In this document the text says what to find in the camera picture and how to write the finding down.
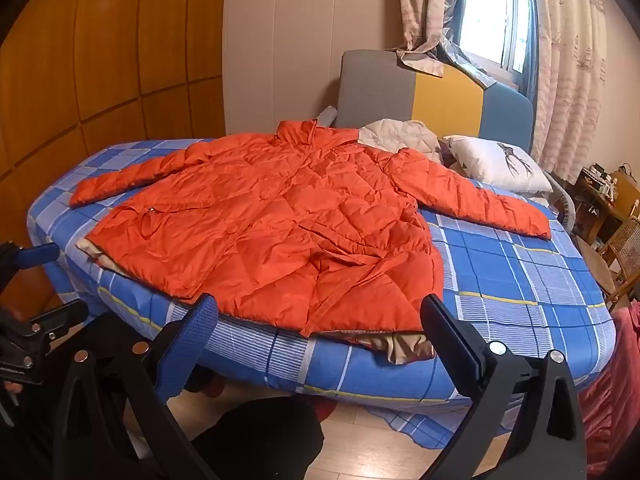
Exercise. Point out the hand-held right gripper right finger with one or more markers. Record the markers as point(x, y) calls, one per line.
point(450, 347)

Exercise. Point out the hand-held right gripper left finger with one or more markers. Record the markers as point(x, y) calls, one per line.
point(186, 342)

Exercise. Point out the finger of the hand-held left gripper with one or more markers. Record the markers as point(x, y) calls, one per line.
point(37, 255)
point(60, 316)

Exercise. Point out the orange down jacket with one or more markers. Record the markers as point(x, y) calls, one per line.
point(280, 220)

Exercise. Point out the person's left hand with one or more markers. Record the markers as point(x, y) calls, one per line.
point(12, 388)

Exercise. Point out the red slipper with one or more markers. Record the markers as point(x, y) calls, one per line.
point(323, 410)
point(216, 388)

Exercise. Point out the person's dark trousers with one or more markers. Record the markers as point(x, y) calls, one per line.
point(260, 442)

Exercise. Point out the pink cloth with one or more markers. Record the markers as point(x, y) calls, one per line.
point(612, 400)

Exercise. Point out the white deer print pillow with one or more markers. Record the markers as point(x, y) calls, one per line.
point(492, 160)

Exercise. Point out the wicker chair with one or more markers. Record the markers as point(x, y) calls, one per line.
point(627, 250)

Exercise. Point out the wooden wardrobe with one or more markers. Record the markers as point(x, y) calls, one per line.
point(100, 60)

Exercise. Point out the wooden desk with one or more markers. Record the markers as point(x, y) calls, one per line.
point(607, 205)

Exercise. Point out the grey cushion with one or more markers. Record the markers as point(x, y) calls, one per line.
point(327, 116)

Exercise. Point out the grey yellow blue headboard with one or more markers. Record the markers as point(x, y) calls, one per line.
point(380, 90)

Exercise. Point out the long patterned curtain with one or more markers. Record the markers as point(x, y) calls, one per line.
point(570, 70)

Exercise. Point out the window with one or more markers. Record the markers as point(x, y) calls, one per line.
point(492, 15)

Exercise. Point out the short patterned curtain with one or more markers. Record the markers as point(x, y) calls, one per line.
point(425, 5)

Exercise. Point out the grey curved rail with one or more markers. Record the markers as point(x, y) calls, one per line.
point(564, 205)

